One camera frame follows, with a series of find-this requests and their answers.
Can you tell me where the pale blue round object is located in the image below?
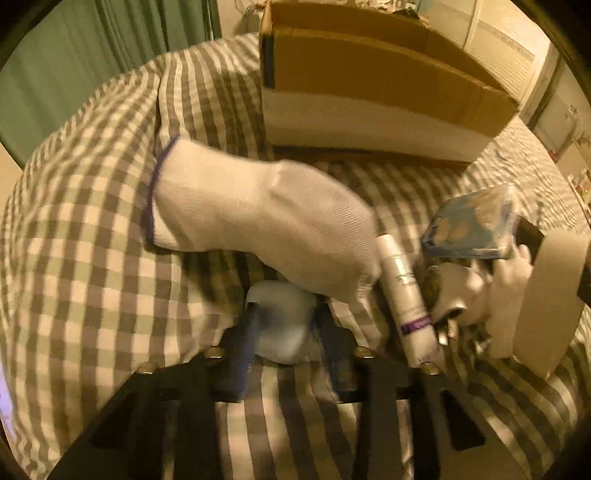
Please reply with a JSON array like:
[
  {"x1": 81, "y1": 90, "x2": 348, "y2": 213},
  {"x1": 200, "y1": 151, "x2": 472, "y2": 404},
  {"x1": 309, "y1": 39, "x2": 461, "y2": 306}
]
[{"x1": 245, "y1": 280, "x2": 318, "y2": 365}]

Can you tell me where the white tape roll ring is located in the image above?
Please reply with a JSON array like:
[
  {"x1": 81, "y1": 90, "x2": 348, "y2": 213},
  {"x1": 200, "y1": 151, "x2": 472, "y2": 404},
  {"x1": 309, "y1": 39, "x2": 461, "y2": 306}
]
[{"x1": 489, "y1": 229, "x2": 591, "y2": 380}]

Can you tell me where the white sock purple trim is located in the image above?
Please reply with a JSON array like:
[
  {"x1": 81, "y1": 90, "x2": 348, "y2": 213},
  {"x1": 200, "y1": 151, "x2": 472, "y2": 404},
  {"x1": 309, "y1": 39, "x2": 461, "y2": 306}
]
[{"x1": 145, "y1": 137, "x2": 381, "y2": 303}]

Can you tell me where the white cosmetic tube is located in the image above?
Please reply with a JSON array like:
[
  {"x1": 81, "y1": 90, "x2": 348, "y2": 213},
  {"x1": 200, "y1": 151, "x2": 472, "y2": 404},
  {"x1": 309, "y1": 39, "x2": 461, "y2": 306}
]
[{"x1": 377, "y1": 234, "x2": 445, "y2": 368}]

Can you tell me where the grey checked bed cover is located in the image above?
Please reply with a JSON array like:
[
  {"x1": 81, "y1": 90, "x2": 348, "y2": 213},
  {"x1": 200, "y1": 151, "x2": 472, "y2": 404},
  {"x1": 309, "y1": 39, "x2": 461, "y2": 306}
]
[{"x1": 1, "y1": 34, "x2": 590, "y2": 479}]

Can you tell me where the blue tissue packet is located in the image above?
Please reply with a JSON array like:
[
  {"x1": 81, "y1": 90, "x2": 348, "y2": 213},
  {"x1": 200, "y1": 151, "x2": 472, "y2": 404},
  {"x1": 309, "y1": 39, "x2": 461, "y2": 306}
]
[{"x1": 422, "y1": 184, "x2": 519, "y2": 260}]

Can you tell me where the open cardboard box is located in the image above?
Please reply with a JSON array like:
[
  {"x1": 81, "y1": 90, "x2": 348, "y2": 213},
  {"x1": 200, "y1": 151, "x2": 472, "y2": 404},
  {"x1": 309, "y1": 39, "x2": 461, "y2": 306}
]
[{"x1": 259, "y1": 1, "x2": 518, "y2": 164}]

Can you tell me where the white louvered wardrobe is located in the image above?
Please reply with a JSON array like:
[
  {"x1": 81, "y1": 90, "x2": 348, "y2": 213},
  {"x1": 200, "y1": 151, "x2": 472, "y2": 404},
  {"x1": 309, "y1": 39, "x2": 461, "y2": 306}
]
[{"x1": 418, "y1": 0, "x2": 558, "y2": 121}]

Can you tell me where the green curtain left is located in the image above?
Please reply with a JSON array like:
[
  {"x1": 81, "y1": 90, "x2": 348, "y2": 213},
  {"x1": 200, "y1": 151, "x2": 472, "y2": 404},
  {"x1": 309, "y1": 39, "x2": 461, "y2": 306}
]
[{"x1": 1, "y1": 1, "x2": 221, "y2": 166}]

